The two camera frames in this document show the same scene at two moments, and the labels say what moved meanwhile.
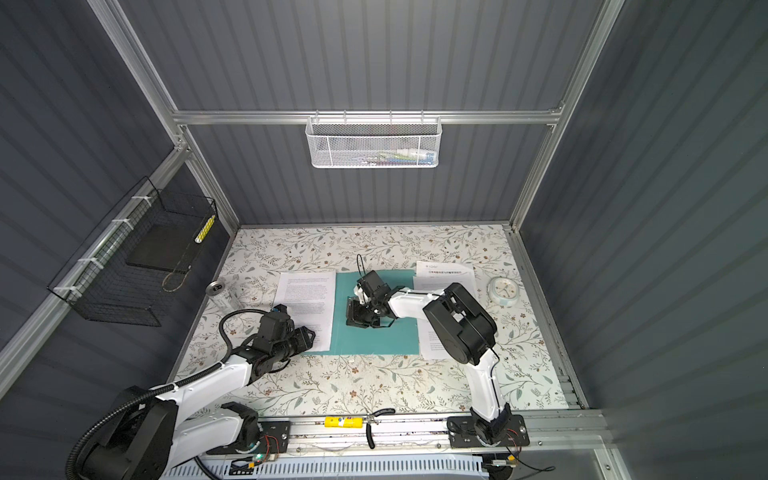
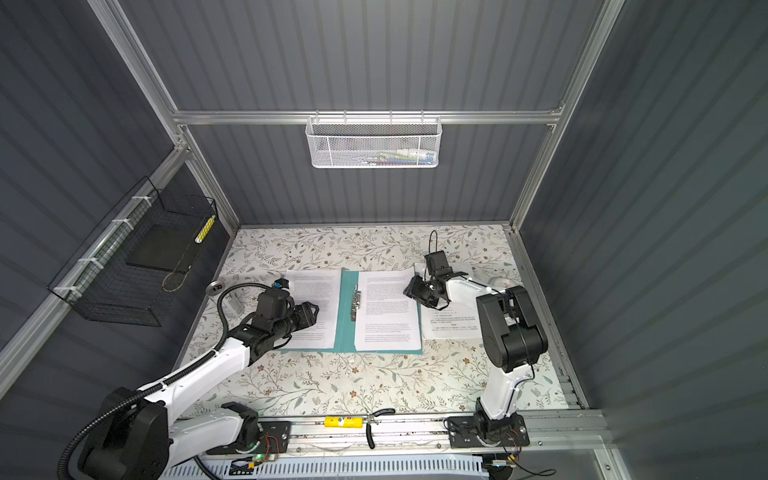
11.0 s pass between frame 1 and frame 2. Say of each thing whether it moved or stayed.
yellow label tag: stayed
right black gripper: moved
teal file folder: moved
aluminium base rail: stayed
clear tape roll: stayed
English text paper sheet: stayed
